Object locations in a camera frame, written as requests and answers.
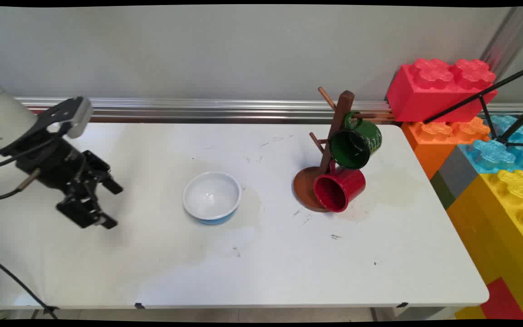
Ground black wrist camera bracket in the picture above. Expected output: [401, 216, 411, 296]
[37, 96, 93, 139]

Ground red giant toy brick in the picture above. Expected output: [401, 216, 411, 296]
[386, 58, 498, 122]

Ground red enamel mug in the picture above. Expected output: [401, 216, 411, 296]
[313, 167, 366, 213]

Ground black camera cable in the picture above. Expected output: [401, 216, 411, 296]
[0, 135, 60, 168]

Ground white bowl blue base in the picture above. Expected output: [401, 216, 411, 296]
[182, 171, 242, 225]

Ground yellow giant toy brick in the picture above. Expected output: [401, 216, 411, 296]
[445, 169, 523, 321]

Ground green giant toy brick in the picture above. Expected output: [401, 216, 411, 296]
[429, 171, 456, 210]

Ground aluminium wall rail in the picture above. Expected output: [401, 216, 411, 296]
[14, 97, 523, 124]

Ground aluminium vertical profile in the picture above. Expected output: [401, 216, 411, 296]
[479, 7, 523, 69]

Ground green enamel mug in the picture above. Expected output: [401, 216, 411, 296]
[329, 111, 383, 170]

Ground orange giant toy brick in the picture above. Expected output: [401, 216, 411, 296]
[401, 117, 490, 180]

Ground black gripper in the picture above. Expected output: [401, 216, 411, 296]
[15, 135, 124, 229]

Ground black tripod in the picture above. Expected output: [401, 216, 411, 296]
[424, 61, 523, 147]

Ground brown wooden mug tree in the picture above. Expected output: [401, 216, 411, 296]
[293, 87, 378, 213]

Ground blue giant toy brick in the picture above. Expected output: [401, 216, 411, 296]
[459, 114, 523, 174]

